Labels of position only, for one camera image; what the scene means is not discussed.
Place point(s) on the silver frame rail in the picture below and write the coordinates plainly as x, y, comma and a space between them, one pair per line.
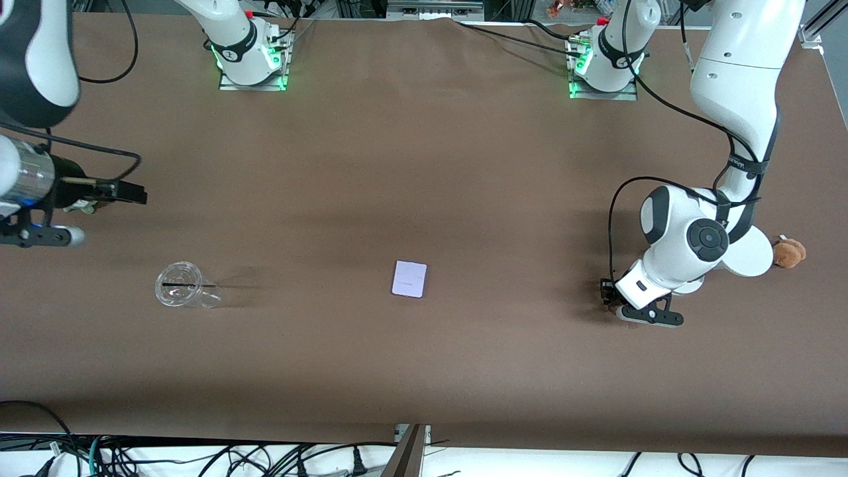
434, 8

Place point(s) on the grey owl plush toy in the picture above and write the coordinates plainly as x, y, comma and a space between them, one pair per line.
79, 209

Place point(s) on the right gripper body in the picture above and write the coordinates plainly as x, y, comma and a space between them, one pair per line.
68, 187

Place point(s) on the brown plush toy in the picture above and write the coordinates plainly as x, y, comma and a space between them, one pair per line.
788, 253

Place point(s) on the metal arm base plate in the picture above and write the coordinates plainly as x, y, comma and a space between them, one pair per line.
265, 87
626, 96

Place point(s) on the clear glass mug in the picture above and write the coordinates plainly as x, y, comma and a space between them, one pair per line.
177, 285

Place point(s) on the black power plug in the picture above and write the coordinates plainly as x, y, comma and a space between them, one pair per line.
359, 464

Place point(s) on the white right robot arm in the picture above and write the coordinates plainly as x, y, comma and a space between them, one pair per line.
46, 59

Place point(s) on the aluminium profile post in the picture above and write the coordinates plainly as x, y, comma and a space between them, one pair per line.
407, 457

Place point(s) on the brown table cover sheet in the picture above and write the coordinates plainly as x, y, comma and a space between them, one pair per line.
424, 165

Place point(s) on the orange toy figure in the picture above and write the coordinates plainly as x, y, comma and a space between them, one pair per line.
556, 8

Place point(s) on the white notepad card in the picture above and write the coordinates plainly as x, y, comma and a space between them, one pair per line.
409, 278

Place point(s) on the metal corner bracket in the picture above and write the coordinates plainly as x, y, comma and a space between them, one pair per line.
811, 34

